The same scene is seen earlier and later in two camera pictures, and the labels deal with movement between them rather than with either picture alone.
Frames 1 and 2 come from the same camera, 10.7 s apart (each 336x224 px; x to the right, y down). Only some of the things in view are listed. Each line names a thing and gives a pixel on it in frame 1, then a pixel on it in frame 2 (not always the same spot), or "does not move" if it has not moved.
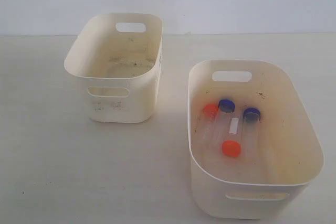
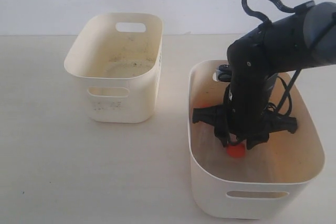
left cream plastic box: [118, 57] does not move
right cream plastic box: [254, 146] does not move
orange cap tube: [209, 114] -> [205, 105]
